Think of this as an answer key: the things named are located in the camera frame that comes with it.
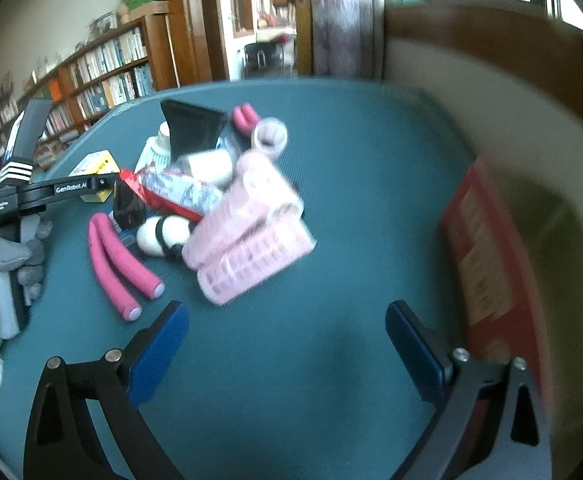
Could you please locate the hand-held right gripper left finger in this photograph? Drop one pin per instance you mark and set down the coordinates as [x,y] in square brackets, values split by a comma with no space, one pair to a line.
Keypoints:
[159,352]

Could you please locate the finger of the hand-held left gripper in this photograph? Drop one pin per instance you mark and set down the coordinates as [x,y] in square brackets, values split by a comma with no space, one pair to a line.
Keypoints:
[99,184]

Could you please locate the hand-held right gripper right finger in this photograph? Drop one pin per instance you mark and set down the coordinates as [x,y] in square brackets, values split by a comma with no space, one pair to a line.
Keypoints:
[414,352]

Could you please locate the yellow and white small box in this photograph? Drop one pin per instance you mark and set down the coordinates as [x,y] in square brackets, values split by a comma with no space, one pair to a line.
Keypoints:
[94,162]

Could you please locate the white squeeze tube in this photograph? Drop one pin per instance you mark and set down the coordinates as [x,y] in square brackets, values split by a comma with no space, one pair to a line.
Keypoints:
[154,152]

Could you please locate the red plastic packet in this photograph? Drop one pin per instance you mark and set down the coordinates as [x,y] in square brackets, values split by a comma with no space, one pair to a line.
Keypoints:
[171,192]

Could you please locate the white bottle with black bands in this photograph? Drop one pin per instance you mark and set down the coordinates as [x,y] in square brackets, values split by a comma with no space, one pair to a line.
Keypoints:
[154,235]

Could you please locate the bent pink foam curler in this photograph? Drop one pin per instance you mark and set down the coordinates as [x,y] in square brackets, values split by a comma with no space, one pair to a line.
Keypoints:
[244,117]
[109,260]

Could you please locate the black hair dryer nozzle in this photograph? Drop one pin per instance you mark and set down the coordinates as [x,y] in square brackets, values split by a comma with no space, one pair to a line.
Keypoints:
[191,125]

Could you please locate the red storage box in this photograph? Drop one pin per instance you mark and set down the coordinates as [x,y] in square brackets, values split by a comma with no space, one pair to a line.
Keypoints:
[486,270]

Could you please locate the white roll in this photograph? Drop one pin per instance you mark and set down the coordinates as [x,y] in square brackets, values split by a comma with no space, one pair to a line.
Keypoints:
[209,167]

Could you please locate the teal covered desktop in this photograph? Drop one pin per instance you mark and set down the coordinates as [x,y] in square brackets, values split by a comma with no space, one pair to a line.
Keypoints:
[346,185]

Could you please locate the rows of books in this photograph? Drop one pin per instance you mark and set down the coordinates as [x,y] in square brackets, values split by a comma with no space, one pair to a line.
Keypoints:
[116,85]

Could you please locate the wooden bookshelf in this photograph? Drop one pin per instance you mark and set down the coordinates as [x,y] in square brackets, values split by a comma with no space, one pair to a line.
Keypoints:
[159,55]

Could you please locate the brown cardboard box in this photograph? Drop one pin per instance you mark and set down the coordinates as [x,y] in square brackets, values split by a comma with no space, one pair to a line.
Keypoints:
[144,11]

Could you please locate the green flat box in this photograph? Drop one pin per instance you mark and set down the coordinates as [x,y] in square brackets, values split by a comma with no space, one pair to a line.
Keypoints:
[146,0]

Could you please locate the black wok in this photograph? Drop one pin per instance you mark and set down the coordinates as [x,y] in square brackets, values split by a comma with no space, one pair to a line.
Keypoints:
[264,57]

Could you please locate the patterned grey curtain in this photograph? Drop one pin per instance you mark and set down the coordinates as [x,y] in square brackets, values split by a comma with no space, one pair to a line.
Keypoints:
[339,20]

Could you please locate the wooden door frame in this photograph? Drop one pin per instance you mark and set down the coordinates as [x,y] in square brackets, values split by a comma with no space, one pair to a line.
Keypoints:
[196,20]

